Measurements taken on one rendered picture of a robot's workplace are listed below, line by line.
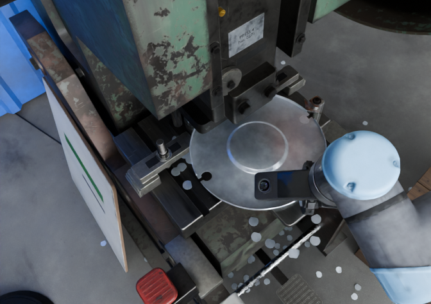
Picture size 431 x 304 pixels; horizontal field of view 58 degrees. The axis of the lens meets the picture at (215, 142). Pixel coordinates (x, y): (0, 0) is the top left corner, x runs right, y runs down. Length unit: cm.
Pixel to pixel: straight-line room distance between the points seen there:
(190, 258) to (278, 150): 30
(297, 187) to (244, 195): 20
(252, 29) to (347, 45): 160
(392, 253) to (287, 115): 49
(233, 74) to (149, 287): 41
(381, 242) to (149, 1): 35
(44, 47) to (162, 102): 51
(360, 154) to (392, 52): 182
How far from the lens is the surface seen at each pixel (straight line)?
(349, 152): 44
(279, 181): 62
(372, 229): 46
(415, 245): 47
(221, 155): 82
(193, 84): 54
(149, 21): 43
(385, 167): 45
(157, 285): 76
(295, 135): 86
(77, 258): 167
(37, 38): 99
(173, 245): 90
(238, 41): 63
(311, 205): 65
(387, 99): 202
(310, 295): 138
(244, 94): 68
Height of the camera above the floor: 150
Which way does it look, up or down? 58 degrees down
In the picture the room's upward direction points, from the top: 6 degrees counter-clockwise
